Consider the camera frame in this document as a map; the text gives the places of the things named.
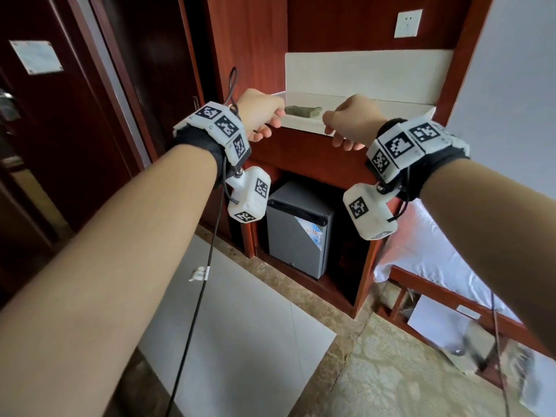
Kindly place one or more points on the person's left hand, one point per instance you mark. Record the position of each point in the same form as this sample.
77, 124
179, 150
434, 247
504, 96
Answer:
261, 110

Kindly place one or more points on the white wall socket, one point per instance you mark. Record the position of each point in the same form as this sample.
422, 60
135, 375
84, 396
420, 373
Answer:
408, 23

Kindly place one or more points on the white marker wristband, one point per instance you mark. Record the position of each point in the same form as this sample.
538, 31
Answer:
408, 147
217, 126

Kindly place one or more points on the white marker left wristband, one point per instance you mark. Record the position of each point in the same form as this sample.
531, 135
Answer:
217, 126

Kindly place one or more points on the white marker right wristband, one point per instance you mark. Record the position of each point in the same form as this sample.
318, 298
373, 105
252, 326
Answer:
408, 147

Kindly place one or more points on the person's right hand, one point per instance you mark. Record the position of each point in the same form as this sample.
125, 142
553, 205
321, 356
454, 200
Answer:
356, 121

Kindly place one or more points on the white pillow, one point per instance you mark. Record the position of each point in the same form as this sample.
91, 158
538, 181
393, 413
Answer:
426, 247

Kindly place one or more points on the person's left forearm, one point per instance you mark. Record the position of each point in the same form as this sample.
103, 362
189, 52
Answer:
113, 265

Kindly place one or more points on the grey mini fridge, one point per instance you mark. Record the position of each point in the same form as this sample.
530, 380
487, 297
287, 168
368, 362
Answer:
295, 226

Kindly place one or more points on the green cleaning cloth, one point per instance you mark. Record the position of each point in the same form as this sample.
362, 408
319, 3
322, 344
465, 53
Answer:
303, 111

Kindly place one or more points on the person's right forearm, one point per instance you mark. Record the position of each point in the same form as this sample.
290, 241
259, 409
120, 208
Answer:
495, 230

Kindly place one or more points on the white door notice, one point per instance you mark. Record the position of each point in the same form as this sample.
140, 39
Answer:
36, 57

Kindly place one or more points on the wooden luggage rack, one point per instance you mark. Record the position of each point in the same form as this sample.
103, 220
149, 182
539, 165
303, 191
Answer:
434, 288

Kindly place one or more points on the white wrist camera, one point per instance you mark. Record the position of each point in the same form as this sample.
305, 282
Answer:
369, 212
249, 193

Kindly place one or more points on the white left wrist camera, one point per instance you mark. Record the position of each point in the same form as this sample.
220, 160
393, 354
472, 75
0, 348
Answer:
249, 193

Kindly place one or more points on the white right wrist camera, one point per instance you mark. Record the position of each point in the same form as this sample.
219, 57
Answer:
369, 212

